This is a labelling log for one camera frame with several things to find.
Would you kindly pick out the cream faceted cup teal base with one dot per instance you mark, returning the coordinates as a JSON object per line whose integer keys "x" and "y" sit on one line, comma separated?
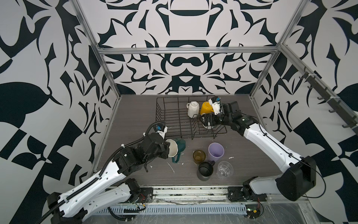
{"x": 176, "y": 147}

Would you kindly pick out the black wire dish rack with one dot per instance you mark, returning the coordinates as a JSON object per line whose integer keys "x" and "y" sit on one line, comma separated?
{"x": 173, "y": 110}

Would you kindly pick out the grey wall hook rail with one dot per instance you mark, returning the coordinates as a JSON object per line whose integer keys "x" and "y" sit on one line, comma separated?
{"x": 327, "y": 95}

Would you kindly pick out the small circuit board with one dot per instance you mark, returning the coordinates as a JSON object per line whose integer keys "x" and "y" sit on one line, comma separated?
{"x": 254, "y": 213}

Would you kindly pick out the clear glass cup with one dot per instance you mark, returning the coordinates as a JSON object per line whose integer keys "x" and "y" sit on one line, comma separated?
{"x": 224, "y": 170}

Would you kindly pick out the white slotted cable duct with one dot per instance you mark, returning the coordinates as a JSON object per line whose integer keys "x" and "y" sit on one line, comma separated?
{"x": 174, "y": 209}

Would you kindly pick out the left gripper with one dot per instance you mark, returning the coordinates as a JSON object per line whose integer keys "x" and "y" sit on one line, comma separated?
{"x": 164, "y": 145}

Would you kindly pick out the black mug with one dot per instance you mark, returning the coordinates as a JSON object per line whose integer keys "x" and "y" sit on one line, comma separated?
{"x": 205, "y": 170}

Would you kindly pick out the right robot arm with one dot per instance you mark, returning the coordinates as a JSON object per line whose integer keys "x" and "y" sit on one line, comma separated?
{"x": 298, "y": 174}

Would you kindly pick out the lilac plastic cup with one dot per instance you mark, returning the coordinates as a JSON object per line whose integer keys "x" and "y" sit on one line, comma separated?
{"x": 215, "y": 152}

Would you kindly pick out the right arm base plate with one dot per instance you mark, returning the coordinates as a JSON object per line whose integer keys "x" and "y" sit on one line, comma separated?
{"x": 244, "y": 194}

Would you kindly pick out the cream ceramic mug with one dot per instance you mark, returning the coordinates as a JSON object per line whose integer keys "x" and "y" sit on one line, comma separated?
{"x": 193, "y": 109}

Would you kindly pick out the yellow ceramic mug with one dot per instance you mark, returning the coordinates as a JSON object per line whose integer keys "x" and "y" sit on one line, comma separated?
{"x": 206, "y": 108}

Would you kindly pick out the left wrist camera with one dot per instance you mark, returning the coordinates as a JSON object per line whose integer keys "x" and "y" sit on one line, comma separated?
{"x": 161, "y": 129}

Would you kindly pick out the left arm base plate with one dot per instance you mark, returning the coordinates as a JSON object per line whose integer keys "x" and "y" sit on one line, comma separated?
{"x": 145, "y": 195}

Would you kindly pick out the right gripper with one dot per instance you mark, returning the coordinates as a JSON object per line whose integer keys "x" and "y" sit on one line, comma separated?
{"x": 207, "y": 120}

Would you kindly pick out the amber glass cup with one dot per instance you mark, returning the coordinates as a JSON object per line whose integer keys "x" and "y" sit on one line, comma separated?
{"x": 199, "y": 156}

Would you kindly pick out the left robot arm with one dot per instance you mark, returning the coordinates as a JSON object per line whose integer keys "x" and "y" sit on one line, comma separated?
{"x": 109, "y": 186}

